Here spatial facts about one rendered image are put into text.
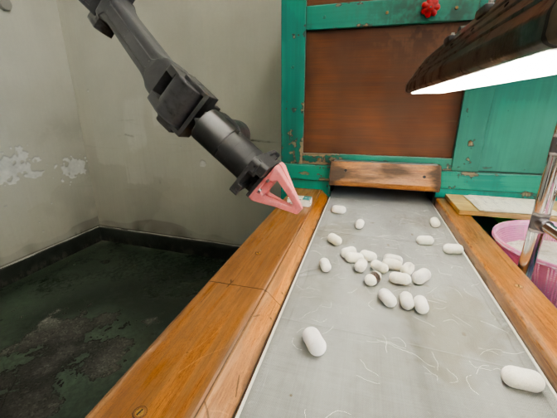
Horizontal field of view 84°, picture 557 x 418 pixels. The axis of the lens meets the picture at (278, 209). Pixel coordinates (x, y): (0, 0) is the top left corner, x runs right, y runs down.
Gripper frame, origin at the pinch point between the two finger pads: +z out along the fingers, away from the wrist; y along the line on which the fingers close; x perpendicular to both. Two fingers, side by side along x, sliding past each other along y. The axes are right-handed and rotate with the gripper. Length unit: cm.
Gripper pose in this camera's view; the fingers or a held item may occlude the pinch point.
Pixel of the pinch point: (296, 207)
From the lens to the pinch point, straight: 48.8
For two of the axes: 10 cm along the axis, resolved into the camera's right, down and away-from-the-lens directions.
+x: -6.1, 6.8, 4.0
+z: 7.4, 6.8, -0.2
